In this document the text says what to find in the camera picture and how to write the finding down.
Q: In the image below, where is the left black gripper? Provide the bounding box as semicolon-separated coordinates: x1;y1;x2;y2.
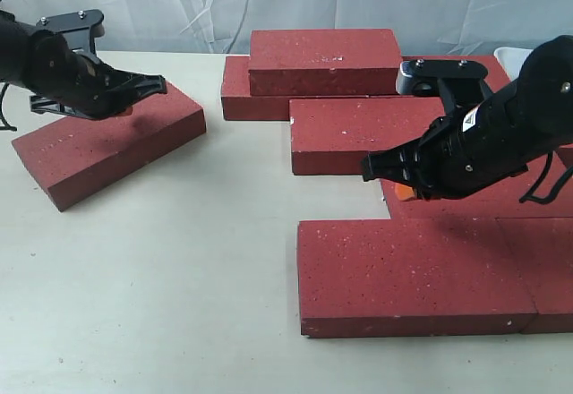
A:
21;30;167;120

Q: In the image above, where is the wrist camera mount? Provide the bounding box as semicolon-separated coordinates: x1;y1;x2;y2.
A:
396;58;492;116
36;9;105;55

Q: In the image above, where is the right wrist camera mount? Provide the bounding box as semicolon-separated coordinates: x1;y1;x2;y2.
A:
396;58;492;116

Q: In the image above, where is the white plastic tray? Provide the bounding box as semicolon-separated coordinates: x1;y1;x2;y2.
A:
493;47;532;81

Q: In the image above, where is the red brick lower right row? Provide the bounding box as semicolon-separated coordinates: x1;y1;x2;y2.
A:
381;158;572;218

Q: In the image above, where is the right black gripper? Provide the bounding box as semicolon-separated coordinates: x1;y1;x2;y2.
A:
361;35;572;201

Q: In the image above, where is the red brick top stacked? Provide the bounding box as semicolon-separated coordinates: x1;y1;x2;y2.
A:
248;29;402;97

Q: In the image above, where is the grey fabric backdrop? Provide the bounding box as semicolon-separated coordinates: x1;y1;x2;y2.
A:
1;0;572;55

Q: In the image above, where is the red brick front large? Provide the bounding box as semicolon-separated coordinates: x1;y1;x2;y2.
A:
296;218;537;338

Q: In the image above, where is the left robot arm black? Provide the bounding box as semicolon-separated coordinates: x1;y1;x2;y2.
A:
1;9;167;121

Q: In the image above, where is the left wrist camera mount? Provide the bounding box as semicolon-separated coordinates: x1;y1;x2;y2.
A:
36;9;105;55

